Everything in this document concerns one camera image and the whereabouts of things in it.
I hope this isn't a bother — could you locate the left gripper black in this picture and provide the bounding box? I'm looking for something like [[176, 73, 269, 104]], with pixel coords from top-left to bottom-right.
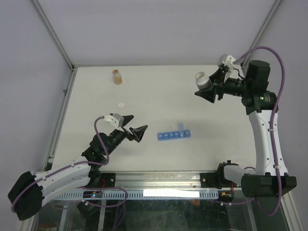
[[105, 115, 147, 155]]

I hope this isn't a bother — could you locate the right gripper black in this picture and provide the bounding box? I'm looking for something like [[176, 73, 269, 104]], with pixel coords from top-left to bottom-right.
[[195, 67, 251, 103]]

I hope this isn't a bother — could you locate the white pill bottle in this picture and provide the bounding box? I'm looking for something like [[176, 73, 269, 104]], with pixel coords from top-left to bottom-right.
[[195, 72, 212, 90]]

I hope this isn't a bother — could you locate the blue weekly pill organizer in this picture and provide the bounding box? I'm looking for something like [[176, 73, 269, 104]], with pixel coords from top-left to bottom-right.
[[157, 122, 191, 141]]

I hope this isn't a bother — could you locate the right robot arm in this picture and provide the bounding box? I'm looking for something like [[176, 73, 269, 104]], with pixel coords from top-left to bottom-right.
[[195, 60, 297, 198]]

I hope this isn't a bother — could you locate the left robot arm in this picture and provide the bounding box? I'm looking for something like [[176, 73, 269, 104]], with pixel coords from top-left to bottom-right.
[[8, 114, 148, 221]]

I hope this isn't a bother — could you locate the amber pill bottle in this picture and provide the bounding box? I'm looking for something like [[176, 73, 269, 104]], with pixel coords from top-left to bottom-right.
[[112, 69, 122, 85]]

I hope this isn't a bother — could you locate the small status circuit board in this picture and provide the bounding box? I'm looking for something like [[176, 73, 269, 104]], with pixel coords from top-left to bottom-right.
[[83, 191, 104, 198]]

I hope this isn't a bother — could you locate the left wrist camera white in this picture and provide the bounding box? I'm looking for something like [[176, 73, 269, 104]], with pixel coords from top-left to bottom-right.
[[103, 114, 124, 128]]

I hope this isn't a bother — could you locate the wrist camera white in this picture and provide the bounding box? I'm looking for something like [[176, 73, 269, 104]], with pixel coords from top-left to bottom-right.
[[103, 114, 124, 128], [218, 54, 236, 72]]

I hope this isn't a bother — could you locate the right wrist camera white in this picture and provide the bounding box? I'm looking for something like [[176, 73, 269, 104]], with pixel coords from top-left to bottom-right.
[[218, 54, 236, 72]]

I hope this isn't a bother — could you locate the aluminium mounting rail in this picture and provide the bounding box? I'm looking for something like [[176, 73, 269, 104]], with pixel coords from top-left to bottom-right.
[[96, 170, 244, 191]]

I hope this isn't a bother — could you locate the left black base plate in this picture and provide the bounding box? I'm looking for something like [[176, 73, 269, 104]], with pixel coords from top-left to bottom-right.
[[97, 173, 116, 188]]

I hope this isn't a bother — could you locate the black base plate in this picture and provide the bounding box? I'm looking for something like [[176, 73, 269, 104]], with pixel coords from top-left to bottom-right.
[[200, 172, 231, 189], [97, 173, 116, 188]]

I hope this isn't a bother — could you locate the slotted grey cable duct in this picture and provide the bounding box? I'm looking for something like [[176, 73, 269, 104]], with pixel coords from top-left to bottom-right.
[[56, 189, 218, 201]]

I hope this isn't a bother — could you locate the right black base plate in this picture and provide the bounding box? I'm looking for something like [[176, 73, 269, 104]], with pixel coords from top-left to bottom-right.
[[200, 172, 231, 189]]

